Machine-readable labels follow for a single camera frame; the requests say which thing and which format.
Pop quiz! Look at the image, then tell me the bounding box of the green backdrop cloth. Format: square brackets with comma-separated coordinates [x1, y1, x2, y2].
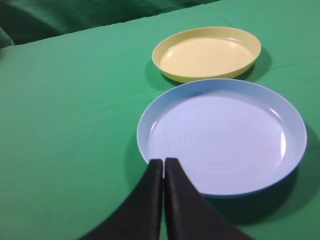
[0, 0, 208, 48]

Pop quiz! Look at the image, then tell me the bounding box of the light blue plate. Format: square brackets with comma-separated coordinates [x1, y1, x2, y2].
[136, 78, 308, 198]

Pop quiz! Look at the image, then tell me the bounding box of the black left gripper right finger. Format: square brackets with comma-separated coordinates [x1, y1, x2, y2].
[164, 158, 252, 240]

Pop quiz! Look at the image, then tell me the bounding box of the pale yellow plate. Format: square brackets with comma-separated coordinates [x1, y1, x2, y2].
[152, 26, 262, 83]

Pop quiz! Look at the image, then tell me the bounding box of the green table cloth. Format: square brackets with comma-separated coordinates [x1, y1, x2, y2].
[0, 0, 320, 240]

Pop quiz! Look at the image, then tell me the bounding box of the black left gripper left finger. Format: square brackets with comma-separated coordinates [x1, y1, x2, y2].
[81, 159, 163, 240]

